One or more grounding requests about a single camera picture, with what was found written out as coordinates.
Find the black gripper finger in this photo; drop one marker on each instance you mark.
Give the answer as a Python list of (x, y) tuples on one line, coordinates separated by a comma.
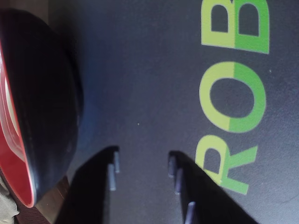
[(205, 200), (88, 193)]

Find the large red bowl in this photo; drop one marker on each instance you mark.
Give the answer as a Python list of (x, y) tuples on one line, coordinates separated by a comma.
[(46, 105)]

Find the grey mat with WOWROBO print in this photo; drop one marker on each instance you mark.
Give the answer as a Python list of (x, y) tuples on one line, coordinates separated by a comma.
[(151, 70)]

